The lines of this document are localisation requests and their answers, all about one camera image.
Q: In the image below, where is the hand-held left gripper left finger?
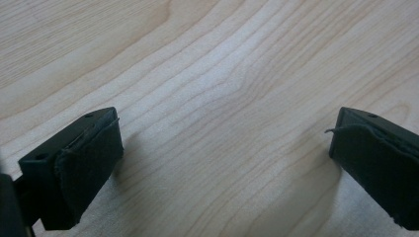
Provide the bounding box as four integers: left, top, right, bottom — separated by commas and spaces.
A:
18, 106, 125, 231

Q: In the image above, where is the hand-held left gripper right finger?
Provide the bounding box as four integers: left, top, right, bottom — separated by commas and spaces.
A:
324, 106, 419, 231

